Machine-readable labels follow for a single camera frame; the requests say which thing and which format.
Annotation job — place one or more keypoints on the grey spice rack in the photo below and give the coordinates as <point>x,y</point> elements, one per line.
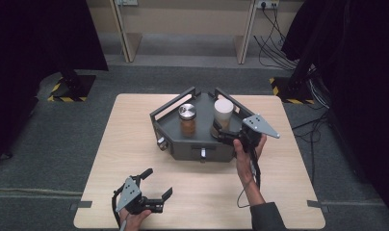
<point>202,134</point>

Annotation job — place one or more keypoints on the metal lid glass spice jar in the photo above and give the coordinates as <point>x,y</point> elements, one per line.
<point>187,123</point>

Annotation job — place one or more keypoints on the grey floor tape strip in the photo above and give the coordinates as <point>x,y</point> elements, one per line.
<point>82,204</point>
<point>317,205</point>

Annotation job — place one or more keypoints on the wall power socket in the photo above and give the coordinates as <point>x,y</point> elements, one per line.
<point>268,4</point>

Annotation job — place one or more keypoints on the dark curtain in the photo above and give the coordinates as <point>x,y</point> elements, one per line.
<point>359,64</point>
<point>38,48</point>

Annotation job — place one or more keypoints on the person's left hand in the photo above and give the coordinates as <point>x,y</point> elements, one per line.
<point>131,221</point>

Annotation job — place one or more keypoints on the black stand base striped tape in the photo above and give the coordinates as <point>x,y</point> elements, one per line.
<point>289,91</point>
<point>77,86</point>

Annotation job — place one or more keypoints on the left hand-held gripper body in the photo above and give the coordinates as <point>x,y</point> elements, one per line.
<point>130,195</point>

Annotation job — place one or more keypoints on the white lid spice jar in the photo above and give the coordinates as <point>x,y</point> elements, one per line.
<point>223,110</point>

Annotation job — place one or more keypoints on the white desk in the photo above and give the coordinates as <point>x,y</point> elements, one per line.
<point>131,41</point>

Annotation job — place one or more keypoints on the grey rack drawer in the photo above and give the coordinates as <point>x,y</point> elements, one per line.
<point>162,143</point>
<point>202,153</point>

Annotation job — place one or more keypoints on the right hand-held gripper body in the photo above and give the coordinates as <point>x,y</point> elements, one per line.
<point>258,125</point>

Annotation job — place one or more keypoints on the person's right hand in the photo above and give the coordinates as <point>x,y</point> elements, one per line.
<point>245,166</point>

